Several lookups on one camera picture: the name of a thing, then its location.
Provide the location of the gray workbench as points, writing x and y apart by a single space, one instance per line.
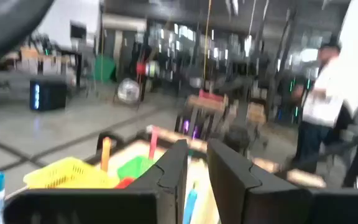
26 62

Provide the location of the green fabric screen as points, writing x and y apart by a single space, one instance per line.
104 68

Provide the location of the pink highlighter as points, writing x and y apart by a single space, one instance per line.
153 143

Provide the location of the green plastic basket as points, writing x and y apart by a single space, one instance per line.
135 168

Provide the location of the person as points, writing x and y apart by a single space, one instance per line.
320 105

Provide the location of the orange highlighter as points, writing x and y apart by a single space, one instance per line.
106 155

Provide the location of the teal Sharpie highlighter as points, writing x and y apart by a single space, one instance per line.
190 202

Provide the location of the red plastic basket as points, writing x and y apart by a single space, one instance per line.
123 183

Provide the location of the yellow plastic basket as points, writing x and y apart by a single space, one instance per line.
70 174

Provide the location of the pink and green boxes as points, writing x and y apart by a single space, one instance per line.
210 95

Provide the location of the wooden workbench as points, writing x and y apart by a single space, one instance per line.
208 104

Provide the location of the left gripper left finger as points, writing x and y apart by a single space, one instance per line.
154 199

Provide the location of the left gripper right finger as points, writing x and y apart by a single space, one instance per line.
244 199

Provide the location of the black computer tower blue lights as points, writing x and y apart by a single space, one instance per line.
48 95

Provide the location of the round floor fan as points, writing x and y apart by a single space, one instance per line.
128 91

